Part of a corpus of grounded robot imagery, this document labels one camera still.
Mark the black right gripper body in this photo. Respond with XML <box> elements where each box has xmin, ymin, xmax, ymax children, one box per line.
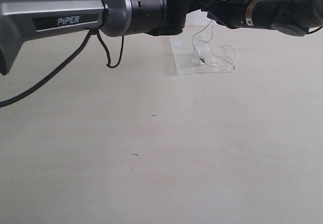
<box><xmin>206</xmin><ymin>0</ymin><xmax>249</xmax><ymax>29</ymax></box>

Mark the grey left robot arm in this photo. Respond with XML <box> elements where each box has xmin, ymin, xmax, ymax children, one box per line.
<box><xmin>1</xmin><ymin>0</ymin><xmax>222</xmax><ymax>75</ymax></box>

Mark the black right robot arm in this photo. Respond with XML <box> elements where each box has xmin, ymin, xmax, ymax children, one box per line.
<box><xmin>206</xmin><ymin>0</ymin><xmax>322</xmax><ymax>37</ymax></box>

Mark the clear plastic storage box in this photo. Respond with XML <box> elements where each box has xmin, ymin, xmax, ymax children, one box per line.
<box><xmin>169</xmin><ymin>27</ymin><xmax>220</xmax><ymax>75</ymax></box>

